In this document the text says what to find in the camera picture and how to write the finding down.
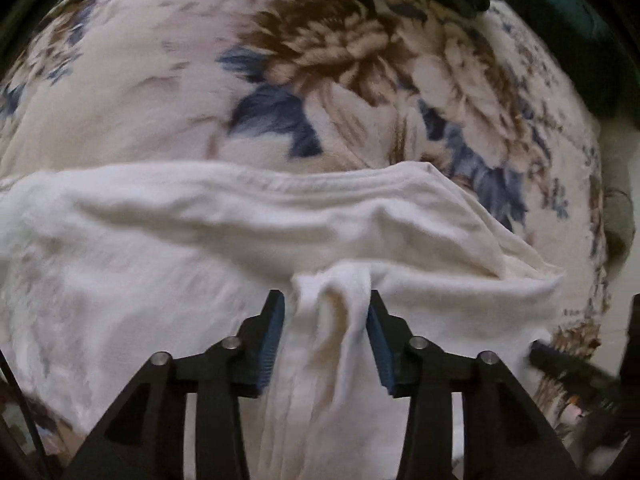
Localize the white pants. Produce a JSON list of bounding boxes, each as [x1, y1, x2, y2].
[[0, 160, 568, 480]]

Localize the large dark teal pillow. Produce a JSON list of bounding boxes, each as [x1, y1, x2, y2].
[[492, 0, 640, 123]]

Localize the floral blanket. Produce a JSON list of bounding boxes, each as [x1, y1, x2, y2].
[[0, 0, 613, 466]]

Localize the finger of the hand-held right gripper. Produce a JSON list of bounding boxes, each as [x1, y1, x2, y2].
[[528, 339, 623, 406]]

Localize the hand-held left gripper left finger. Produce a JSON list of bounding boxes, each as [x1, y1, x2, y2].
[[62, 289, 287, 480]]

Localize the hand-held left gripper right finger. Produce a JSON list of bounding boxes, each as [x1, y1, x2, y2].
[[365, 290, 583, 480]]

